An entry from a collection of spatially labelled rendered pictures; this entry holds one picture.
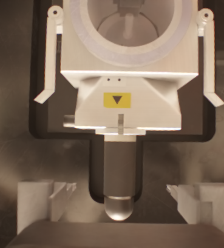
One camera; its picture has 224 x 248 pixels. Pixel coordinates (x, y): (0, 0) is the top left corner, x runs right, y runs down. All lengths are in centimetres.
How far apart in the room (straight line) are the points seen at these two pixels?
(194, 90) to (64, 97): 13
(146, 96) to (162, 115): 2
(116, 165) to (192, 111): 11
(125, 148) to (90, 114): 4
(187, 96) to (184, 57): 9
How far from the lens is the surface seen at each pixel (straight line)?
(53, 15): 25
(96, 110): 25
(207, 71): 24
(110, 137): 26
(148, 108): 25
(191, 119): 34
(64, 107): 33
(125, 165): 26
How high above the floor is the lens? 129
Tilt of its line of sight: 1 degrees down
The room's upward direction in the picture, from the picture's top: 179 degrees counter-clockwise
